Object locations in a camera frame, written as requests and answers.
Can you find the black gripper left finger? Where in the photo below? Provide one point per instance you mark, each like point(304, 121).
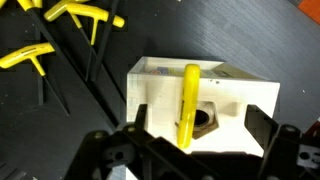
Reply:
point(133, 156)

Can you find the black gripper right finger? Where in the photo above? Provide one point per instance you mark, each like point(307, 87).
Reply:
point(286, 153)

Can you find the wooden cube box with holes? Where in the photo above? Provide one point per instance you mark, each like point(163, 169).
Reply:
point(160, 100)

